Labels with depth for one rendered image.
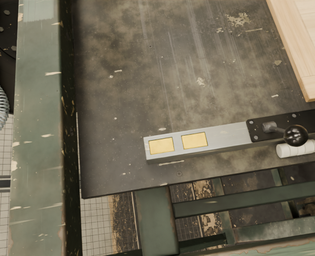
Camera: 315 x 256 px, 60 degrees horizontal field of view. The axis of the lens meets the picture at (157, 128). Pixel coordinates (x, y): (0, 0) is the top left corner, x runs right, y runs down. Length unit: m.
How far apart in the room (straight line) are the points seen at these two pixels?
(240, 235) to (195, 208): 1.03
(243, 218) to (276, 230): 1.22
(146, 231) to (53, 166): 0.24
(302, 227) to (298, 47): 0.87
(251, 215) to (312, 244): 2.06
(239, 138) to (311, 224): 0.86
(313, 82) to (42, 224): 0.64
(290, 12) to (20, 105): 0.69
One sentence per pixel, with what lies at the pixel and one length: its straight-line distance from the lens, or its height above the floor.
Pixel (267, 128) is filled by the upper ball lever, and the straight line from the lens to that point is 0.60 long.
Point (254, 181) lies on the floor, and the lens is 2.57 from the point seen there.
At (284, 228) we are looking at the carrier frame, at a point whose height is 0.79.
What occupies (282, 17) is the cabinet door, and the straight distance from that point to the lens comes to 0.83.
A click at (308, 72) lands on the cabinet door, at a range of 0.75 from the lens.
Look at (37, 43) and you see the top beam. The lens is 0.69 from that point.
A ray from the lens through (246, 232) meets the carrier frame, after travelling 1.63.
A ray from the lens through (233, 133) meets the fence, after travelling 0.60.
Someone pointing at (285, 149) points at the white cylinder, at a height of 1.45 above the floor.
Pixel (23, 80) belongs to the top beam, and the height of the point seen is 1.93.
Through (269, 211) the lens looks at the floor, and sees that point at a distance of 2.52.
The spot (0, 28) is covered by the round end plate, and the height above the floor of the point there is 1.98.
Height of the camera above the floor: 1.98
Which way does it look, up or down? 31 degrees down
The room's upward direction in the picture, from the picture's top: 86 degrees counter-clockwise
